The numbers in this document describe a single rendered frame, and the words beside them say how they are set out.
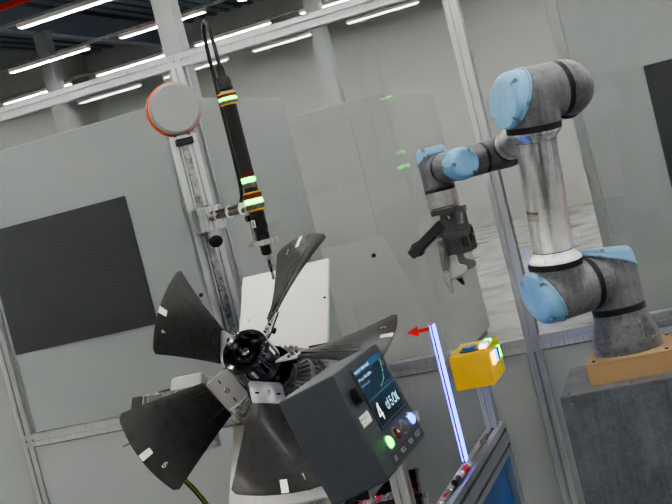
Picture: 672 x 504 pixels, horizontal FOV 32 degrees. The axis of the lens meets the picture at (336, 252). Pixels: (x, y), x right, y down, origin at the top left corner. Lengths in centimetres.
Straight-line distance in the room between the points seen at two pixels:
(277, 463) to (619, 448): 75
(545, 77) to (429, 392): 130
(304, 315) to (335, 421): 124
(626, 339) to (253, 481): 87
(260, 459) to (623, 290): 88
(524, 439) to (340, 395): 162
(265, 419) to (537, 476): 103
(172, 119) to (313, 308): 73
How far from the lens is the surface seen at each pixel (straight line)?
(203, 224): 332
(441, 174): 279
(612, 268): 255
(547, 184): 245
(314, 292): 313
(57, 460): 399
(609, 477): 256
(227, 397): 282
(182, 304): 297
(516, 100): 239
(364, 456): 188
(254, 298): 321
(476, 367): 289
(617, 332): 257
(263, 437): 268
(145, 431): 284
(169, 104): 344
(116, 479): 391
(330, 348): 270
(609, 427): 253
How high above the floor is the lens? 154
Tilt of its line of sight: 3 degrees down
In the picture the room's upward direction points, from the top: 14 degrees counter-clockwise
